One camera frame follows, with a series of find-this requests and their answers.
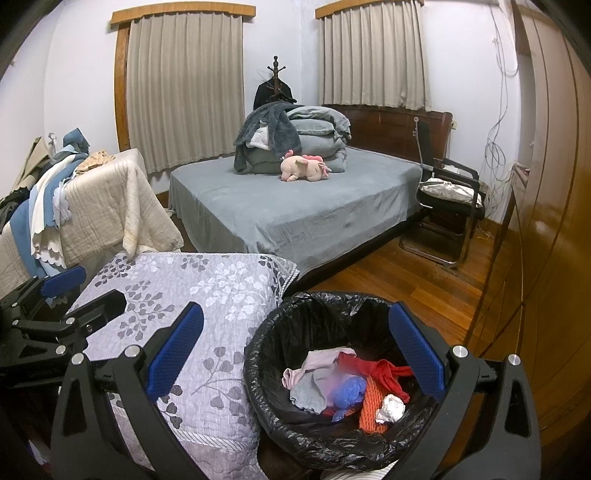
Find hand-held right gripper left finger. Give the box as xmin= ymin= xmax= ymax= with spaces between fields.
xmin=50 ymin=301 xmax=205 ymax=480

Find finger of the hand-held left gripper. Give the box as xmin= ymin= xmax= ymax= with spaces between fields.
xmin=67 ymin=291 xmax=127 ymax=335
xmin=9 ymin=266 xmax=87 ymax=308

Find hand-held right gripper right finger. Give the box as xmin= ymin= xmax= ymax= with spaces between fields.
xmin=388 ymin=302 xmax=542 ymax=480

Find red cloth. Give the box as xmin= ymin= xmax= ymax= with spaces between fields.
xmin=339 ymin=353 xmax=413 ymax=402

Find orange knitted cloth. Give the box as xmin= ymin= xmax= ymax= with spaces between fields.
xmin=358 ymin=375 xmax=393 ymax=435

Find blue plastic bag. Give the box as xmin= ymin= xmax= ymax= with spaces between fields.
xmin=330 ymin=376 xmax=368 ymax=421

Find light pink cloth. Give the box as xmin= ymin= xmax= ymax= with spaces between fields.
xmin=283 ymin=350 xmax=358 ymax=391

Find bin with black liner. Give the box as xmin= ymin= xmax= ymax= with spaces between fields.
xmin=243 ymin=291 xmax=467 ymax=472

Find grey cloth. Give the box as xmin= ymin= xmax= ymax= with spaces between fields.
xmin=290 ymin=369 xmax=340 ymax=414

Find grey floral quilt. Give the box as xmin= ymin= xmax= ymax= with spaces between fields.
xmin=65 ymin=251 xmax=301 ymax=480

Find blue white scalloped cloth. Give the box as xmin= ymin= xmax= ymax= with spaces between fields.
xmin=11 ymin=129 xmax=90 ymax=278

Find beige quilt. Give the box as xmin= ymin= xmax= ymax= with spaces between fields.
xmin=0 ymin=148 xmax=184 ymax=296

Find dark clothing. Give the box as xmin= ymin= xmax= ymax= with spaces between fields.
xmin=0 ymin=189 xmax=28 ymax=232

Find tan cloth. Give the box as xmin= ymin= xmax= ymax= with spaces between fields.
xmin=11 ymin=135 xmax=51 ymax=192

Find peach cloth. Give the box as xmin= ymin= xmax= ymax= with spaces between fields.
xmin=76 ymin=151 xmax=116 ymax=175

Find black folding chair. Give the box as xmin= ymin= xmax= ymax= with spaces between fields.
xmin=399 ymin=122 xmax=488 ymax=271

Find white chair cushion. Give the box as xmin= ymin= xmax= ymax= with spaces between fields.
xmin=418 ymin=180 xmax=478 ymax=206

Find bed with grey sheet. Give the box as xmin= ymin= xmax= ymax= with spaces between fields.
xmin=168 ymin=147 xmax=432 ymax=278

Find wooden wardrobe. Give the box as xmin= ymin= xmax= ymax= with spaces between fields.
xmin=466 ymin=0 xmax=591 ymax=435

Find wooden side table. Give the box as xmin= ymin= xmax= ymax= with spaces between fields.
xmin=499 ymin=161 xmax=532 ymax=232

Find pink plush toy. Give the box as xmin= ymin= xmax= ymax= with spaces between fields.
xmin=279 ymin=150 xmax=333 ymax=182

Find wide beige curtain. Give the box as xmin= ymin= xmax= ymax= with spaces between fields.
xmin=127 ymin=14 xmax=245 ymax=174

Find wooden headboard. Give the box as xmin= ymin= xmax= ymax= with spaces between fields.
xmin=330 ymin=104 xmax=454 ymax=164

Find folded grey quilts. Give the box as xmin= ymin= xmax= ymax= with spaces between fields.
xmin=247 ymin=105 xmax=354 ymax=174

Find dark grey fluffy blanket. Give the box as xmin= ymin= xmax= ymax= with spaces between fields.
xmin=233 ymin=102 xmax=303 ymax=175

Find dark jacket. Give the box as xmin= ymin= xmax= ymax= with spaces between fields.
xmin=253 ymin=82 xmax=297 ymax=110

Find long wooden curtain pelmet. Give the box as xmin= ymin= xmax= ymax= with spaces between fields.
xmin=111 ymin=4 xmax=257 ymax=24

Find wooden coat rack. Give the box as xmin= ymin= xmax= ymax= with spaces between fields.
xmin=267 ymin=55 xmax=284 ymax=104

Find short wooden curtain pelmet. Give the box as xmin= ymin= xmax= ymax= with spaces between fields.
xmin=315 ymin=0 xmax=426 ymax=20

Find wooden window frame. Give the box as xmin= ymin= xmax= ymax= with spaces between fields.
xmin=113 ymin=23 xmax=132 ymax=151

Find thin grey cable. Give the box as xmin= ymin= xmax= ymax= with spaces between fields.
xmin=412 ymin=117 xmax=428 ymax=167

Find hanging wall cables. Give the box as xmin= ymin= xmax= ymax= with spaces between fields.
xmin=480 ymin=0 xmax=520 ymax=204

